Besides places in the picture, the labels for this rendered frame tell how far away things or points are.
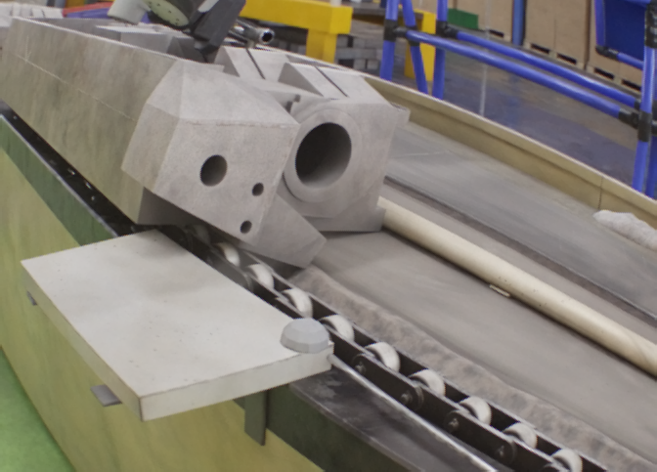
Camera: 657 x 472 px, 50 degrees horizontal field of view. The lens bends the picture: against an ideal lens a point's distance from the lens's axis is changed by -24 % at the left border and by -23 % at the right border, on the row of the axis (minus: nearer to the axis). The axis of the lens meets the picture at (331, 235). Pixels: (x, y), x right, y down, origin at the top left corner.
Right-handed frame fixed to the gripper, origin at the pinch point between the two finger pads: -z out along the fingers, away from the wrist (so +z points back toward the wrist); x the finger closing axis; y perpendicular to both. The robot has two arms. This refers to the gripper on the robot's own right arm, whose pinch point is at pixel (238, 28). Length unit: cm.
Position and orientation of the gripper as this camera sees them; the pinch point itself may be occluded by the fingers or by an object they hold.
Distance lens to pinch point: 136.9
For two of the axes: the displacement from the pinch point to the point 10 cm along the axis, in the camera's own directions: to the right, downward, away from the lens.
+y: 6.2, 3.5, -7.0
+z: -6.6, -2.5, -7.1
